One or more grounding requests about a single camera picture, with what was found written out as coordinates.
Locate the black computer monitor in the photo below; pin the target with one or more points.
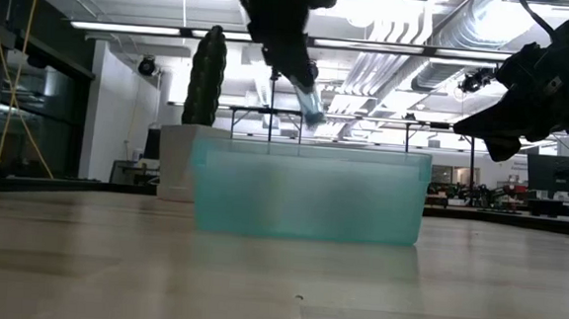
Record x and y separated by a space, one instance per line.
556 176

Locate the black vertical stand pole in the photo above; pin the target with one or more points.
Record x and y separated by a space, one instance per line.
272 104

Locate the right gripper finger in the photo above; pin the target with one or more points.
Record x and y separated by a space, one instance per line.
495 118
503 149

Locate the long ceiling light strip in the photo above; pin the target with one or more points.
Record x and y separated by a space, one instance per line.
173 31

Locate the white square planter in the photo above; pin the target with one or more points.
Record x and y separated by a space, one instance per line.
176 158

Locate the round black ceiling camera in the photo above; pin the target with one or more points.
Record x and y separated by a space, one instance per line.
146 66

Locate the cluttered background workbench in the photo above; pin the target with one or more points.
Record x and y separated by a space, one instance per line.
510 198

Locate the silver ceiling air duct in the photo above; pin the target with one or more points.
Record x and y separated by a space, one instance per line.
450 41

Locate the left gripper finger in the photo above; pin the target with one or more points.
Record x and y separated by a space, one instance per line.
307 77
282 68

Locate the tall dark green cactus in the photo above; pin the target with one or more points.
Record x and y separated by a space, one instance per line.
205 75

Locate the translucent teal plastic basket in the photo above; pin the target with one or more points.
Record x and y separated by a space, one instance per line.
312 193

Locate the black metal table frame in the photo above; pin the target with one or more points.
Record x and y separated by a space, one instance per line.
267 111
440 125

